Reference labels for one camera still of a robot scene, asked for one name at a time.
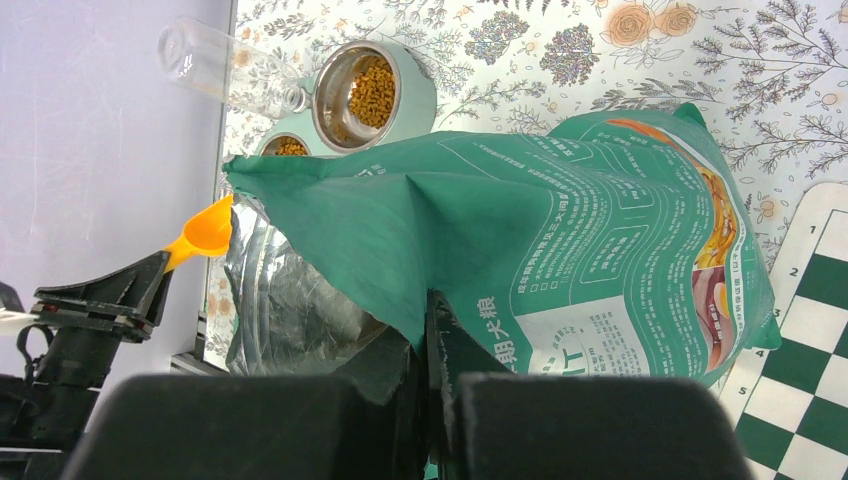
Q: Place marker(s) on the green white chessboard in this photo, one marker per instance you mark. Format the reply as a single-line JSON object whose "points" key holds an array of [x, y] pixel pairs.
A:
{"points": [[789, 405]]}

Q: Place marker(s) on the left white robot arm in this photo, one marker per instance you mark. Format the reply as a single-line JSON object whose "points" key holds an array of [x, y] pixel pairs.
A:
{"points": [[69, 340]]}

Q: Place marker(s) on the green double pet bowl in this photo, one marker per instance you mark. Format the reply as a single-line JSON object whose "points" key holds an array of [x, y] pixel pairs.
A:
{"points": [[366, 94]]}

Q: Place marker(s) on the clear plastic bottle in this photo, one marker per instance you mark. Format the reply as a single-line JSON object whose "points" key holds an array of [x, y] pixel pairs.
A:
{"points": [[198, 57]]}

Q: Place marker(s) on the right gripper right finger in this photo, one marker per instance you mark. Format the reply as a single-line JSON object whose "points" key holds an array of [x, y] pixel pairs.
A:
{"points": [[487, 422]]}

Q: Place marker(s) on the orange plastic scoop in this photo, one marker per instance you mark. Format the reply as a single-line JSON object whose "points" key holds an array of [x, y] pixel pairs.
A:
{"points": [[206, 234]]}

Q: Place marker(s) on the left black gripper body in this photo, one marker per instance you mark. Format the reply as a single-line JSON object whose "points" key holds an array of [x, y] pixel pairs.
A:
{"points": [[125, 328]]}

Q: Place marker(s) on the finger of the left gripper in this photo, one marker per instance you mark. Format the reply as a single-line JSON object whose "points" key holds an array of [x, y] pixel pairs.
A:
{"points": [[137, 291]]}

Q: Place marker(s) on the green dog food bag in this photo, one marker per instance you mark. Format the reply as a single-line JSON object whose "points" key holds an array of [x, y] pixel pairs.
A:
{"points": [[617, 244]]}

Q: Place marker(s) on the floral tablecloth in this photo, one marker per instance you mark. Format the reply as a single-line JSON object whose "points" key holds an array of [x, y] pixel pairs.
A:
{"points": [[770, 77]]}

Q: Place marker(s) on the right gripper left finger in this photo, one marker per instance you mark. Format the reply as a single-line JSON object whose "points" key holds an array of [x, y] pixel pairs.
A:
{"points": [[361, 421]]}

